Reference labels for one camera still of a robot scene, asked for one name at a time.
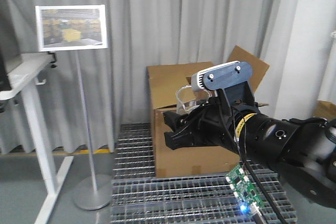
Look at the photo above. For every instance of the metal grating pallet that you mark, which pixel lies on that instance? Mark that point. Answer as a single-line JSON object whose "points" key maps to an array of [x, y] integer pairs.
{"points": [[139, 197]]}

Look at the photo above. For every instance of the clear glass beaker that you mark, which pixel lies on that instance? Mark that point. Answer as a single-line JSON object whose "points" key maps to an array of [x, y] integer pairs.
{"points": [[188, 99]]}

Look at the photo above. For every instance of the wrist camera with grey mount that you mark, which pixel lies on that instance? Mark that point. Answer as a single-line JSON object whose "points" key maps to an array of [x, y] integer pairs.
{"points": [[231, 78]]}

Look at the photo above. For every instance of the sign holder floor stand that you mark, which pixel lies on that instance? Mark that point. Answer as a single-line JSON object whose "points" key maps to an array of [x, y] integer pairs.
{"points": [[75, 28]]}

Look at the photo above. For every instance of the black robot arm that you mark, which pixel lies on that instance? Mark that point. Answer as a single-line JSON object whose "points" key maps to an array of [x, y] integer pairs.
{"points": [[302, 152]]}

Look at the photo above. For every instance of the small cardboard box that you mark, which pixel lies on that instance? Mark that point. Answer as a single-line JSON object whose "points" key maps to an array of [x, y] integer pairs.
{"points": [[325, 109]]}

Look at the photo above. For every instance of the green circuit board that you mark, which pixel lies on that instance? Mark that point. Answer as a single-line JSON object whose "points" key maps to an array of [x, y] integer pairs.
{"points": [[244, 191]]}

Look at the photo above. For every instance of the white adjustable stand table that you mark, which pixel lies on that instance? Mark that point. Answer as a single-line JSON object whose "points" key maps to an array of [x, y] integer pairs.
{"points": [[22, 80]]}

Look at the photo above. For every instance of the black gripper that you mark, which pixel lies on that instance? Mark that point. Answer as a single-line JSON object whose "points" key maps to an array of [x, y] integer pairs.
{"points": [[205, 126]]}

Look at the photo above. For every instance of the open cardboard box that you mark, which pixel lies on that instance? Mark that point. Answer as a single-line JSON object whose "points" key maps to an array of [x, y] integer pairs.
{"points": [[164, 81]]}

